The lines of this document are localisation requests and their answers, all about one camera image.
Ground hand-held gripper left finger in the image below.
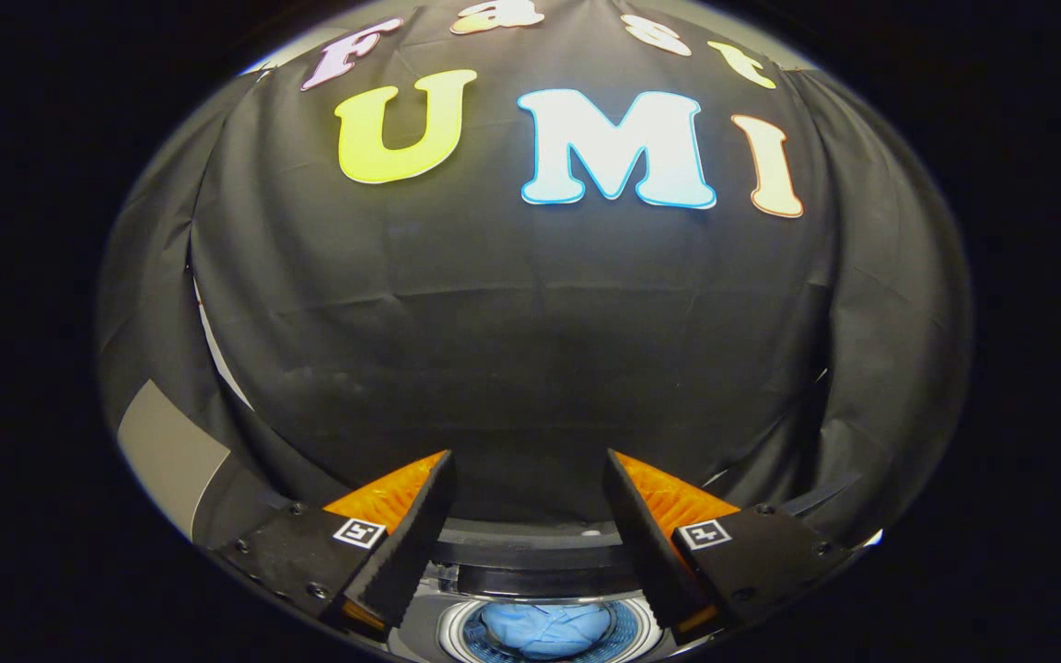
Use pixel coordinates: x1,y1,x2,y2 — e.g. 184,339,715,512
222,449,458,636

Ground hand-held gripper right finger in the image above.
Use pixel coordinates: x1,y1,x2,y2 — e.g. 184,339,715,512
604,448,854,646

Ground grey cabinet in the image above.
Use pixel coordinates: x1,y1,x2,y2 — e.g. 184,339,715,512
116,378,297,544

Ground dark grey washing machine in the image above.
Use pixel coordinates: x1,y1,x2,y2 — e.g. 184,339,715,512
388,552,679,663

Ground light blue polo shirt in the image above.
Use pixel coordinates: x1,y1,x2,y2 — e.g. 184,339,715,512
478,600,614,660

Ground black backdrop cloth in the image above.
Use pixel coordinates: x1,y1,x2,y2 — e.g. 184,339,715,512
96,0,974,553

